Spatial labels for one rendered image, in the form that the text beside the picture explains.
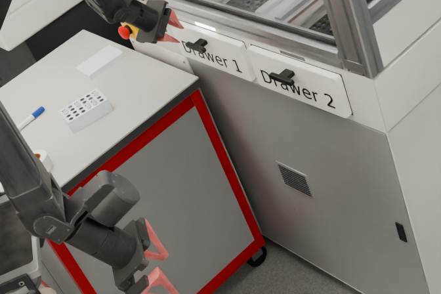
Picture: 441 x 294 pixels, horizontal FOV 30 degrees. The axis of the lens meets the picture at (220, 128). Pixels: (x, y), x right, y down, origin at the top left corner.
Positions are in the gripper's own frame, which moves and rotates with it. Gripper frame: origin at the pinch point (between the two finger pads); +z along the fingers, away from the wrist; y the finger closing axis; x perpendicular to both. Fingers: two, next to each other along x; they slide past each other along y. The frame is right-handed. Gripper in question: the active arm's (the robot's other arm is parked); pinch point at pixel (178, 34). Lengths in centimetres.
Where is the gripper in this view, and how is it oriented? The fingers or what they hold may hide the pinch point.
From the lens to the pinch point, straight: 198.1
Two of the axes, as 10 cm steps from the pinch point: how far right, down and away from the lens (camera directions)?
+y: 2.7, -9.6, 1.1
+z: 6.7, 2.7, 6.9
